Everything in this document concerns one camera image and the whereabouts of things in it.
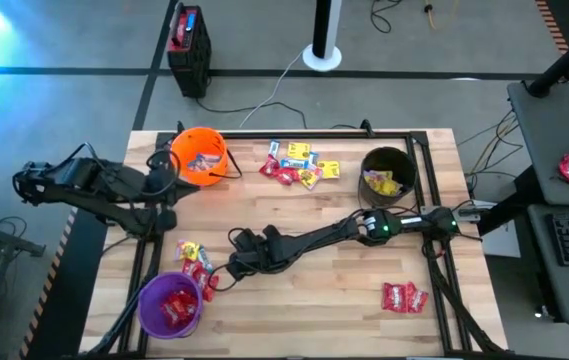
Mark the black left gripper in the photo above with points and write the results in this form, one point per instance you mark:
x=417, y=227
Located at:
x=161, y=181

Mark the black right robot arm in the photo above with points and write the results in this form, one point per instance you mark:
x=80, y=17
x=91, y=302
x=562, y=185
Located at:
x=324, y=235

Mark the orange halloween bucket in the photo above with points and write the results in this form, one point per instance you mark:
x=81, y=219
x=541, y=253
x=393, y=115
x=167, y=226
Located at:
x=184, y=145

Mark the grey side desk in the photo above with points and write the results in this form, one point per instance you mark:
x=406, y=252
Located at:
x=549, y=145

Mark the purple halloween bucket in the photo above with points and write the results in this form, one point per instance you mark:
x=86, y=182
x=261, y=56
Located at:
x=151, y=310

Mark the black crate with red device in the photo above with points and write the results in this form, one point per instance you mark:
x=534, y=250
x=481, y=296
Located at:
x=189, y=55

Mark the black monitor pole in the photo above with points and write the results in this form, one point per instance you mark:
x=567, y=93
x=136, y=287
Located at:
x=564, y=62

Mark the white black pole stand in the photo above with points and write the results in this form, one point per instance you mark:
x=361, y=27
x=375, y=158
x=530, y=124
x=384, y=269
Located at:
x=325, y=30

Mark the black jack-o-lantern bucket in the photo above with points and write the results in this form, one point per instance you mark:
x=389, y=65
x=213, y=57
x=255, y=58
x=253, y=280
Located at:
x=364, y=195

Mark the black hazard striped base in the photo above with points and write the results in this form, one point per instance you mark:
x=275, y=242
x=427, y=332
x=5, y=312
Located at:
x=69, y=280

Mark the grey keyboard shelf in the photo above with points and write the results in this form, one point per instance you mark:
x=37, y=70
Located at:
x=549, y=280

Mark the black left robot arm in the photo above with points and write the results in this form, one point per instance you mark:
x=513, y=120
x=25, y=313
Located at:
x=89, y=185

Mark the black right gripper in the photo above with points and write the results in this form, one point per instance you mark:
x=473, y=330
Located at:
x=274, y=250

